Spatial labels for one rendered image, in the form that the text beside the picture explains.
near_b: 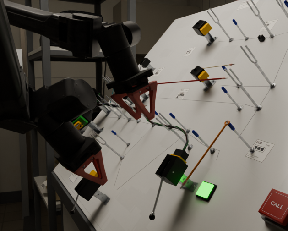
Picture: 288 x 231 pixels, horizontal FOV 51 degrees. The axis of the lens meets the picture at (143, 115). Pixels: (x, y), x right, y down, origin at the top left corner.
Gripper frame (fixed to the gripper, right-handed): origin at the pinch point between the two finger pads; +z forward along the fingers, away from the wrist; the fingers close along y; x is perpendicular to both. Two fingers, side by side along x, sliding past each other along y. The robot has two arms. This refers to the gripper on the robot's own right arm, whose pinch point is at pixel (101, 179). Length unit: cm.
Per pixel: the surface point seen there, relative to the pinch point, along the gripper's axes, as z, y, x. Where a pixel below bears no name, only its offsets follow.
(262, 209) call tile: 14.5, -23.7, -13.2
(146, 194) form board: 19.4, 12.6, -8.7
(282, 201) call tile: 14.0, -26.6, -15.6
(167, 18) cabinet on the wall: 28, 206, -198
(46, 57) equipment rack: -20, 90, -33
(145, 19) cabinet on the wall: 15, 212, -177
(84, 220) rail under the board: 22.4, 33.3, 6.6
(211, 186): 16.8, -8.2, -15.8
